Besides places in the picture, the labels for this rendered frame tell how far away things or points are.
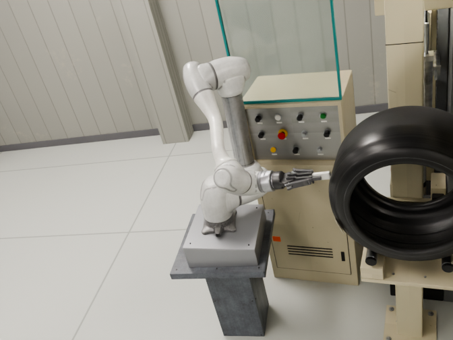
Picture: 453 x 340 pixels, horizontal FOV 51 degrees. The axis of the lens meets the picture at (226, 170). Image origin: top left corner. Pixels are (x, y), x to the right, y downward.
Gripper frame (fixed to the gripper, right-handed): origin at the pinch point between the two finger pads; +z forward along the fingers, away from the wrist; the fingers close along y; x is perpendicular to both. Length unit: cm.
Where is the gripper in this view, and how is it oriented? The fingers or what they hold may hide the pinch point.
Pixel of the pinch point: (321, 175)
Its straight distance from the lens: 192.4
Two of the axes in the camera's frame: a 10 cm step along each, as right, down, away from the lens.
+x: 3.4, 8.2, 4.6
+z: 8.8, -1.0, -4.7
